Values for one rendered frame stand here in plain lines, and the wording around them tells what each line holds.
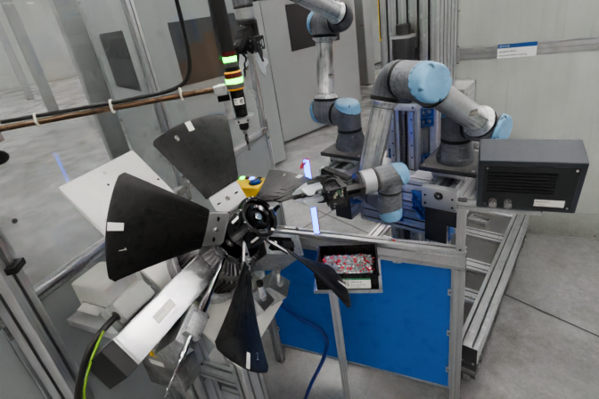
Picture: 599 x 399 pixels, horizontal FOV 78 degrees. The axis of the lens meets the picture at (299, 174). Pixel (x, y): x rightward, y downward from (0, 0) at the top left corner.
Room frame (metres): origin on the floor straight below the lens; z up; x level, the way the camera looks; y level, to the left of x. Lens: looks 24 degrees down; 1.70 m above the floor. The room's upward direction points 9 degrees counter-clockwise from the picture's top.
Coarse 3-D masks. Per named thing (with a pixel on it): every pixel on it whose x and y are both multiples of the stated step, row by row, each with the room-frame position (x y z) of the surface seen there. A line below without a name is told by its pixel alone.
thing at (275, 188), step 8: (272, 176) 1.17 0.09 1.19; (280, 176) 1.16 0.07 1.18; (288, 176) 1.16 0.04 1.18; (304, 176) 1.17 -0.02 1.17; (264, 184) 1.12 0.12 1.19; (272, 184) 1.10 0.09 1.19; (280, 184) 1.10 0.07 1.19; (288, 184) 1.09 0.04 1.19; (296, 184) 1.09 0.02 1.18; (264, 192) 1.05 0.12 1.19; (272, 192) 1.04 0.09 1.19; (280, 192) 1.03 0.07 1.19; (288, 192) 1.02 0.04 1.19; (272, 200) 0.98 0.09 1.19; (280, 200) 0.97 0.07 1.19
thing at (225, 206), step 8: (232, 184) 0.94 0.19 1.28; (224, 192) 0.93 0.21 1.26; (232, 192) 0.93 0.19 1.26; (240, 192) 0.93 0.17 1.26; (216, 200) 0.92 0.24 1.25; (224, 200) 0.92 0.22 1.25; (232, 200) 0.92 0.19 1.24; (240, 200) 0.92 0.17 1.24; (216, 208) 0.91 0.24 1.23; (224, 208) 0.91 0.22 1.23; (232, 208) 0.91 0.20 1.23
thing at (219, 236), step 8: (216, 216) 0.82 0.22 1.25; (224, 216) 0.84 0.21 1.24; (208, 224) 0.81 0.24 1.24; (216, 224) 0.82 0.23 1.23; (224, 224) 0.83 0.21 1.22; (208, 232) 0.81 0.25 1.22; (216, 232) 0.82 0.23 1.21; (224, 232) 0.83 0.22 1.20; (208, 240) 0.80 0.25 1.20; (216, 240) 0.82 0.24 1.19
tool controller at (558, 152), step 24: (480, 144) 1.02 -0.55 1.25; (504, 144) 0.99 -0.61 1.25; (528, 144) 0.97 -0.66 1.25; (552, 144) 0.94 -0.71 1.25; (576, 144) 0.92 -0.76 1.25; (480, 168) 0.96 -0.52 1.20; (504, 168) 0.93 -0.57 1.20; (528, 168) 0.90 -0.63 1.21; (552, 168) 0.88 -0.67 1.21; (576, 168) 0.85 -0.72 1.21; (480, 192) 0.98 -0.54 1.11; (504, 192) 0.95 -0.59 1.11; (528, 192) 0.92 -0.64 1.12; (552, 192) 0.89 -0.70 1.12; (576, 192) 0.87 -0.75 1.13
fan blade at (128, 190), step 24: (120, 192) 0.73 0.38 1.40; (144, 192) 0.75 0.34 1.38; (168, 192) 0.78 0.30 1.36; (120, 216) 0.70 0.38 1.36; (144, 216) 0.72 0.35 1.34; (168, 216) 0.75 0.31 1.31; (192, 216) 0.78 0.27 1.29; (120, 240) 0.68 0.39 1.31; (144, 240) 0.71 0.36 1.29; (168, 240) 0.74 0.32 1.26; (192, 240) 0.77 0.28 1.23; (120, 264) 0.66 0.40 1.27; (144, 264) 0.69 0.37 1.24
